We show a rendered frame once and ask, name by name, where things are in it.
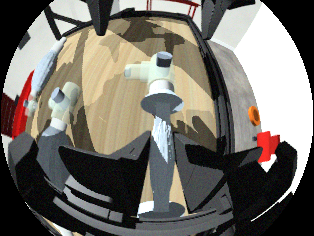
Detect red tray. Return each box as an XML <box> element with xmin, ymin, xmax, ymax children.
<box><xmin>12</xmin><ymin>70</ymin><xmax>34</xmax><ymax>139</ymax></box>

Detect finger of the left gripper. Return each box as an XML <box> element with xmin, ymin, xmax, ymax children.
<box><xmin>201</xmin><ymin>0</ymin><xmax>247</xmax><ymax>40</ymax></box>
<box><xmin>85</xmin><ymin>0</ymin><xmax>114</xmax><ymax>36</ymax></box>

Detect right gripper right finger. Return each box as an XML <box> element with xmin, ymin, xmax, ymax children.
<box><xmin>172</xmin><ymin>131</ymin><xmax>263</xmax><ymax>214</ymax></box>

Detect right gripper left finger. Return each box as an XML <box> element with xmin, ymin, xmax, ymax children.
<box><xmin>58</xmin><ymin>130</ymin><xmax>151</xmax><ymax>217</ymax></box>

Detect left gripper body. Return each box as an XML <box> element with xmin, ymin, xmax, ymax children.
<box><xmin>80</xmin><ymin>0</ymin><xmax>255</xmax><ymax>10</ymax></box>

